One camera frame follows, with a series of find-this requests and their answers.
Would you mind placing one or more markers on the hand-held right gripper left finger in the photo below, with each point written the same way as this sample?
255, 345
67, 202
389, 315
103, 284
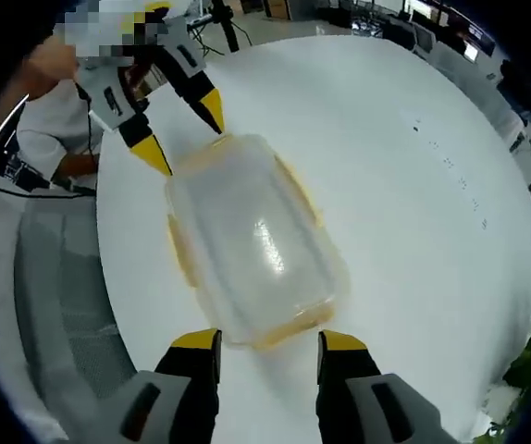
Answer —
191, 384

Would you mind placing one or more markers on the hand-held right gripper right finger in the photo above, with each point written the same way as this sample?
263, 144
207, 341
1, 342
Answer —
349, 388

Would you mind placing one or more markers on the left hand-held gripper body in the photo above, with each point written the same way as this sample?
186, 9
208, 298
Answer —
147, 78

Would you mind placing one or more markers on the clear plastic box yellow buckle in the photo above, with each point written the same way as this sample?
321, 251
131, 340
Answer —
256, 240

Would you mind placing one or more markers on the person's white shirt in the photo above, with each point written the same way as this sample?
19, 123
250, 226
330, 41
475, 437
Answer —
48, 120

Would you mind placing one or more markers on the grey mesh office chair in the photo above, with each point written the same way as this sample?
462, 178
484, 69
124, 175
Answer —
66, 296

